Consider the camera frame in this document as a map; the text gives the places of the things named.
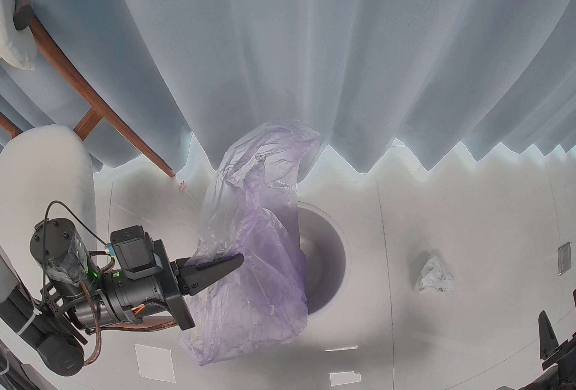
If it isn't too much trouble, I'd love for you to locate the white trash bin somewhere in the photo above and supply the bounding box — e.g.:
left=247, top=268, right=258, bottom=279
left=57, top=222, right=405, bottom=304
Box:
left=295, top=201, right=352, bottom=319

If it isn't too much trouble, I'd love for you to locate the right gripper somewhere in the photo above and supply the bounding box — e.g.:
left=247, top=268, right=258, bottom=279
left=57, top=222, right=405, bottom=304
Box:
left=538, top=310, right=576, bottom=380

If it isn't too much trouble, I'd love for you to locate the purple plastic bag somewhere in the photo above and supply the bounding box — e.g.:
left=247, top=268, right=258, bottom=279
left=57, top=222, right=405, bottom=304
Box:
left=178, top=118, right=322, bottom=366

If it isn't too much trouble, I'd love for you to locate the black cable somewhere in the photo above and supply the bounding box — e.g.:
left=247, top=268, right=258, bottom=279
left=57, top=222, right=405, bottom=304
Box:
left=43, top=200, right=112, bottom=260

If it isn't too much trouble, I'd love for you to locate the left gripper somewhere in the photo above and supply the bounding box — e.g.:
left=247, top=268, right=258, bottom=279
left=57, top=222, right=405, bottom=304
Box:
left=97, top=239, right=245, bottom=331

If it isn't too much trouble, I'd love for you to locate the crumpled white paper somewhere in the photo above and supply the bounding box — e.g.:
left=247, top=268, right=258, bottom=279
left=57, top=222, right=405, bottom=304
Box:
left=414, top=252, right=455, bottom=293

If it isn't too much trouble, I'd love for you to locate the pale blue curtain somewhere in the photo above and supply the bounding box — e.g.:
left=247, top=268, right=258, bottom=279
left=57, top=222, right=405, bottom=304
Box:
left=0, top=0, right=576, bottom=175

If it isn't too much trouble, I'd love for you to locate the white cushioned wooden chair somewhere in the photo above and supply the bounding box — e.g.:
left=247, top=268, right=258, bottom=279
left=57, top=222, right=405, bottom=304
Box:
left=0, top=0, right=177, bottom=290

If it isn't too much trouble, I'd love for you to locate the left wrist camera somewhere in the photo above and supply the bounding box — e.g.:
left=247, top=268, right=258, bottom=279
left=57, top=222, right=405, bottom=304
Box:
left=109, top=225, right=172, bottom=281

